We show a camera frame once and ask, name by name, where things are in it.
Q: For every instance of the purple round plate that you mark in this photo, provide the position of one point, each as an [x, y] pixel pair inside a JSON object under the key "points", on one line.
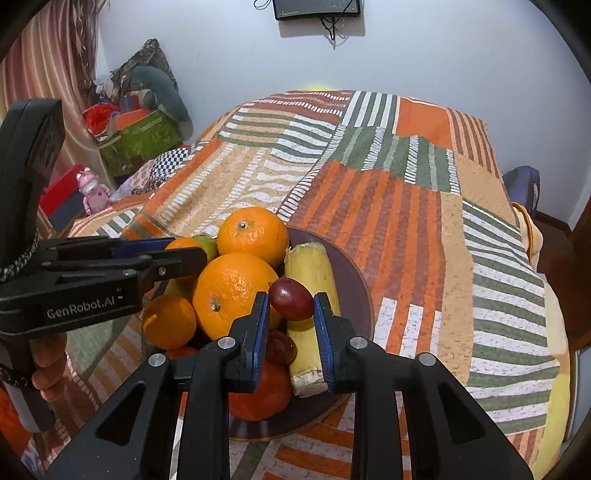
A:
{"points": [[355, 295]]}

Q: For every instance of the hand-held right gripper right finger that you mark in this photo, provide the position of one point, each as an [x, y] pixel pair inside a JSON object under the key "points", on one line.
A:
{"points": [[323, 341]]}

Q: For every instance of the striped patchwork blanket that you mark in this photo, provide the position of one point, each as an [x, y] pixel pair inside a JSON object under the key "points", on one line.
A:
{"points": [[406, 221]]}

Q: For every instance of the green fabric storage box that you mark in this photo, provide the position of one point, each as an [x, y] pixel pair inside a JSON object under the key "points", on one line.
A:
{"points": [[141, 143]]}

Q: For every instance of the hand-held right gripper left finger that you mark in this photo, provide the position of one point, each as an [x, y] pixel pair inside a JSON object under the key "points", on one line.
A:
{"points": [[261, 341]]}

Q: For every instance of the black white checkered cloth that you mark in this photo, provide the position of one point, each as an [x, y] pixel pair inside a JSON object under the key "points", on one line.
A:
{"points": [[171, 161]]}

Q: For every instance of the red tomato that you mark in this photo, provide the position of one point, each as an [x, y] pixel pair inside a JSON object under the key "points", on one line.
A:
{"points": [[263, 392], [182, 352]]}

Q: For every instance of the grey blue backpack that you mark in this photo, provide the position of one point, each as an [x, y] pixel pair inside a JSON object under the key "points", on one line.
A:
{"points": [[521, 189]]}

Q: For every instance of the greenish sugarcane piece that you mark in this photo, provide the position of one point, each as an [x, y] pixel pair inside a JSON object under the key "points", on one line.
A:
{"points": [[206, 244]]}

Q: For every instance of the dark patterned cushion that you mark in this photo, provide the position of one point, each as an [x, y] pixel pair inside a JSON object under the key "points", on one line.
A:
{"points": [[147, 55]]}

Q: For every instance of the striped pink curtain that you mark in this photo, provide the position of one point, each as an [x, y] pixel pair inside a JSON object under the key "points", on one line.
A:
{"points": [[46, 60]]}

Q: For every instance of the dark red grape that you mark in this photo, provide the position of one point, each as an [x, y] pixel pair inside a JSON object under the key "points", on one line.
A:
{"points": [[291, 299], [280, 348]]}

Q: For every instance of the yellow fleece blanket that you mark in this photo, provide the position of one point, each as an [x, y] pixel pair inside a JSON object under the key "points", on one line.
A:
{"points": [[556, 332]]}

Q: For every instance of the floral cloth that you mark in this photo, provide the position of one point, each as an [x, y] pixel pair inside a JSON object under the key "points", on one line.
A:
{"points": [[138, 177]]}

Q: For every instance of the red plastic bag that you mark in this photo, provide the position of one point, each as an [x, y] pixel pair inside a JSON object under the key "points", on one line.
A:
{"points": [[99, 117]]}

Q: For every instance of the red flat box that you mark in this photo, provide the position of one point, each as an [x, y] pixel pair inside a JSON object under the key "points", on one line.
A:
{"points": [[62, 198]]}

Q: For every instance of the small tangerine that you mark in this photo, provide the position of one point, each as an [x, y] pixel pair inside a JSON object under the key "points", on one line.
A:
{"points": [[182, 243], [168, 321]]}

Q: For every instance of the person's left hand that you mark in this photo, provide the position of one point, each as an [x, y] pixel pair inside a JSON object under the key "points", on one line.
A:
{"points": [[48, 364]]}

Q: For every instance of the orange cardboard box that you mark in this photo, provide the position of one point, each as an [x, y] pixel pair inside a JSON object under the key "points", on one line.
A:
{"points": [[131, 121]]}

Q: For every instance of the large orange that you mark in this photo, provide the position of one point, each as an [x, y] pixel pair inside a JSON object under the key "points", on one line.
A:
{"points": [[251, 235], [228, 295]]}

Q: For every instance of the small black wall monitor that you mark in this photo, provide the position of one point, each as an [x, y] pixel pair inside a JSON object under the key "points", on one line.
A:
{"points": [[318, 8]]}

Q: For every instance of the pink toy figure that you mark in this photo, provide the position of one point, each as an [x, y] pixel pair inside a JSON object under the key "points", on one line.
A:
{"points": [[93, 191]]}

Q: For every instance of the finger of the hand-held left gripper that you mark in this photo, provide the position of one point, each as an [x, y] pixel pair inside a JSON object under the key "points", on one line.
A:
{"points": [[138, 246], [180, 261]]}

